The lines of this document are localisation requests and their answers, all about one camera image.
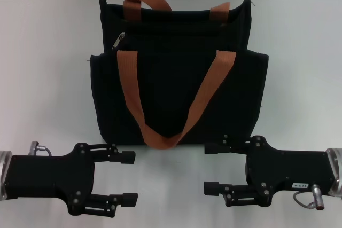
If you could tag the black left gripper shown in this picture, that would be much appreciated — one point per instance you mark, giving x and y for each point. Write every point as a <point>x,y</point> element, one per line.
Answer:
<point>48,174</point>

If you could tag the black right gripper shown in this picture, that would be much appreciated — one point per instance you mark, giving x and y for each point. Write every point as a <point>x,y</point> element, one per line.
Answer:
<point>291,169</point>

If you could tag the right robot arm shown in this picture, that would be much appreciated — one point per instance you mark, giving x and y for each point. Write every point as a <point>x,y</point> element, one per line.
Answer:
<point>335,172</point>

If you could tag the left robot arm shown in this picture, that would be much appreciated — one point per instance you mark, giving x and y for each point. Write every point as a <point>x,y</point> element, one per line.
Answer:
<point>4,174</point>

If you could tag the silver zipper pull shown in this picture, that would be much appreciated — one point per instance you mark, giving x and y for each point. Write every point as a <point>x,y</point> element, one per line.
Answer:
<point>118,41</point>

